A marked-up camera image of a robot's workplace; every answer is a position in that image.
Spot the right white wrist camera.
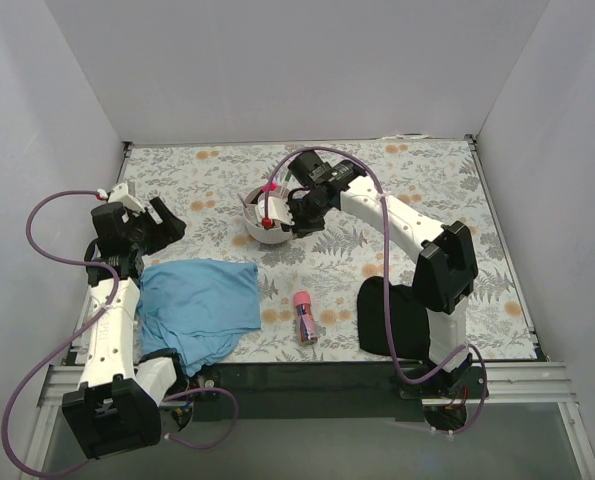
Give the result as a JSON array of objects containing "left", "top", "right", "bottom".
[{"left": 256, "top": 191, "right": 294, "bottom": 230}]

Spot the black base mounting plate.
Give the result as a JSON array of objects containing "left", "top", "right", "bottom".
[{"left": 169, "top": 361, "right": 487, "bottom": 422}]

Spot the pink capped glue tube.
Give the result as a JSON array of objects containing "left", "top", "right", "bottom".
[{"left": 293, "top": 291, "right": 318, "bottom": 345}]

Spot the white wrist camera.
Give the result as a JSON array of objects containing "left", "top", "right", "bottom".
[
  {"left": 95, "top": 182, "right": 146, "bottom": 214},
  {"left": 256, "top": 191, "right": 294, "bottom": 230}
]

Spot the light blue cloth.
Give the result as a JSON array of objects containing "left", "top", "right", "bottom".
[{"left": 136, "top": 259, "right": 261, "bottom": 376}]

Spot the pink black highlighter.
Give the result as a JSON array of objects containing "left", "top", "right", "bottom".
[{"left": 262, "top": 182, "right": 277, "bottom": 192}]

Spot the floral patterned table mat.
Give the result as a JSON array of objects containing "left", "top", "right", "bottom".
[{"left": 74, "top": 141, "right": 538, "bottom": 365}]

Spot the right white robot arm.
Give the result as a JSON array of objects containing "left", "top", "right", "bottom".
[{"left": 282, "top": 147, "right": 478, "bottom": 398}]

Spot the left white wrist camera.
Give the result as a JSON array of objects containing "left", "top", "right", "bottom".
[{"left": 95, "top": 182, "right": 146, "bottom": 214}]

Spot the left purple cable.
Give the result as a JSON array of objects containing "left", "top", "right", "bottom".
[{"left": 1, "top": 188, "right": 239, "bottom": 476}]

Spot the aluminium frame rail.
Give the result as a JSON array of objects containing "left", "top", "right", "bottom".
[{"left": 38, "top": 362, "right": 577, "bottom": 407}]

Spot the white round divided organizer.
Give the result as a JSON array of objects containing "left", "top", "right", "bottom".
[{"left": 243, "top": 186, "right": 292, "bottom": 245}]

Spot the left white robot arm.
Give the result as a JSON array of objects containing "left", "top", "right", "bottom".
[{"left": 62, "top": 197, "right": 190, "bottom": 459}]

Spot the black cloth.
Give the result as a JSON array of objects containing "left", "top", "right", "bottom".
[{"left": 356, "top": 276, "right": 430, "bottom": 361}]

